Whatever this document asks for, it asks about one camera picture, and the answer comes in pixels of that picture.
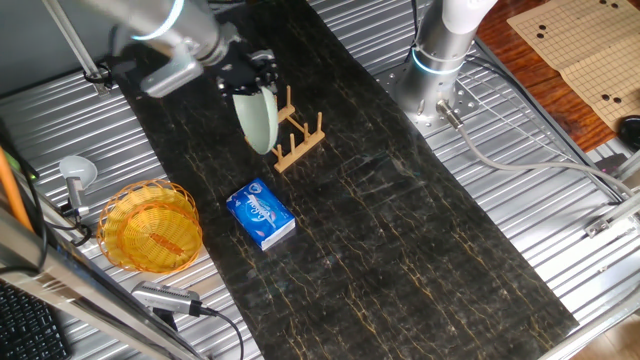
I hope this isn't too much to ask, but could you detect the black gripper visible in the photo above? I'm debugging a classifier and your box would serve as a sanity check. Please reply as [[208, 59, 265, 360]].
[[214, 43, 280, 98]]

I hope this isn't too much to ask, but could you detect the pale green plate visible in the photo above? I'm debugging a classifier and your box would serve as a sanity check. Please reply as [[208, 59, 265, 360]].
[[232, 87, 280, 156]]

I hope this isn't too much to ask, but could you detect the wooden dish rack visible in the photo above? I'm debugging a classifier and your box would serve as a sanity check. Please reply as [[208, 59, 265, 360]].
[[243, 84, 326, 174]]

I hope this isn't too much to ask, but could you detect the blue tissue pack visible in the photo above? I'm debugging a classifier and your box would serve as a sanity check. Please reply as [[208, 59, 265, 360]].
[[225, 178, 297, 251]]

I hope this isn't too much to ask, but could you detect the yellow wicker basket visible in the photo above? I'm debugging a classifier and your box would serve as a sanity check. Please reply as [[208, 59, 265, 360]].
[[96, 179, 199, 271], [102, 192, 204, 275]]

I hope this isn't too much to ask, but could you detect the slanted metal rod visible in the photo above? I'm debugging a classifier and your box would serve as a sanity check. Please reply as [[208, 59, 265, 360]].
[[41, 0, 112, 97]]

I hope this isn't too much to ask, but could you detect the black marble pattern mat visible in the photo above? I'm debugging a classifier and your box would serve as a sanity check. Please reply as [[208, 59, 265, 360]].
[[112, 0, 580, 360]]

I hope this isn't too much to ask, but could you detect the orange tube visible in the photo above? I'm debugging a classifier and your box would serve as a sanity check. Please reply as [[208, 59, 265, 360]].
[[0, 147, 34, 232]]

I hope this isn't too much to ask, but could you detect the black keyboard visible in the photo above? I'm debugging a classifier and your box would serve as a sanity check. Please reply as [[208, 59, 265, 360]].
[[0, 280, 72, 360]]

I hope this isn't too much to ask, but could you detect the tan Go board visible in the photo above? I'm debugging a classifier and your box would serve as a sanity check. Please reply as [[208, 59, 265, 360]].
[[506, 0, 640, 133]]

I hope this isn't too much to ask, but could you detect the black round object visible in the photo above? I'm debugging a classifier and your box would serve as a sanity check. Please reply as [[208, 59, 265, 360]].
[[618, 114, 640, 152]]

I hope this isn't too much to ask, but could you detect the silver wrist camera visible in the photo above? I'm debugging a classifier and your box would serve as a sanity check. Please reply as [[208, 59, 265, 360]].
[[139, 44, 205, 99]]

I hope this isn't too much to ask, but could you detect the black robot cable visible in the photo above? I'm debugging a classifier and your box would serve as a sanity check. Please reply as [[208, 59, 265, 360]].
[[408, 0, 422, 54]]

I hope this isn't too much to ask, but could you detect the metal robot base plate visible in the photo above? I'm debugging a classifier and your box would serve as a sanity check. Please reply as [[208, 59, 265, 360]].
[[373, 58, 482, 137]]

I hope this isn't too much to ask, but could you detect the silver camera on stand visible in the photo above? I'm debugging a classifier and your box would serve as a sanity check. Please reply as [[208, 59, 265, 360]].
[[130, 280, 205, 318]]

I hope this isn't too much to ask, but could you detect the black camera cable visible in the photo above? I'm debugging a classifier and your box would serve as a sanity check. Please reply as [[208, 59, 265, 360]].
[[199, 305, 246, 360]]

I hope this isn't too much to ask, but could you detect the aluminium frame bar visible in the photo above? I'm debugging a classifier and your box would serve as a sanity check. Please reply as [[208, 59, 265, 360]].
[[0, 207, 204, 360]]

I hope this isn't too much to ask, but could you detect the thick grey robot cable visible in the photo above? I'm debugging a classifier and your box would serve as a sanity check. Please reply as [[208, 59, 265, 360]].
[[435, 98, 637, 199]]

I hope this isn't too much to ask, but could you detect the aluminium bracket profile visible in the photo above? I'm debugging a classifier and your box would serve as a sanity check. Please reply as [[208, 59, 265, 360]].
[[583, 192, 640, 239]]

